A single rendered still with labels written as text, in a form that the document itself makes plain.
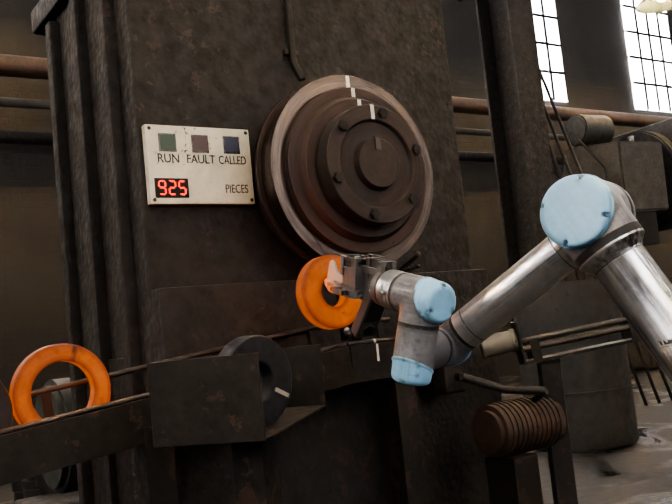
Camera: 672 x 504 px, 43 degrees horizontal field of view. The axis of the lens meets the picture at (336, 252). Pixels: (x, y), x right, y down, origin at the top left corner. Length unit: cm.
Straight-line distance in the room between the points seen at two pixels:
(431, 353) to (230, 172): 73
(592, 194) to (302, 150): 79
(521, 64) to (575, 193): 512
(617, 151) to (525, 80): 354
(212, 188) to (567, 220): 91
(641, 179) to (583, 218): 863
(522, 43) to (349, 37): 427
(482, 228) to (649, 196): 208
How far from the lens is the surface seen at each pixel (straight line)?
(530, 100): 643
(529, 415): 210
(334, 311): 175
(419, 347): 151
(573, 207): 136
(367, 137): 198
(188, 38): 209
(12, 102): 776
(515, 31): 652
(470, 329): 160
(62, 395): 294
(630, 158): 992
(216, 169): 200
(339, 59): 229
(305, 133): 195
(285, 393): 147
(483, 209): 1088
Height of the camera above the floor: 74
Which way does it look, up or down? 5 degrees up
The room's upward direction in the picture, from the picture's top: 6 degrees counter-clockwise
